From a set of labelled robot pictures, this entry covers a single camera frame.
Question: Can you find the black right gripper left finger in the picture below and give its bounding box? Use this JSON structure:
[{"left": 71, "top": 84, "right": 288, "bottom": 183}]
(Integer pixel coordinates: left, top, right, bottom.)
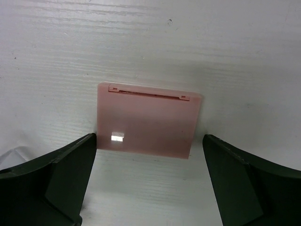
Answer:
[{"left": 0, "top": 133, "right": 96, "bottom": 226}]

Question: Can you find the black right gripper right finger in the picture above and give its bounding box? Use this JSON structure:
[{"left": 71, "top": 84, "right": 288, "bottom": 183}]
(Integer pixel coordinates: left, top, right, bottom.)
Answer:
[{"left": 202, "top": 134, "right": 301, "bottom": 226}]

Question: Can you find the pink square compact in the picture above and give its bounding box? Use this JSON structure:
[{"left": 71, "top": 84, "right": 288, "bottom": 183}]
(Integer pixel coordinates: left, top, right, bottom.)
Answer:
[{"left": 97, "top": 82, "right": 202, "bottom": 159}]

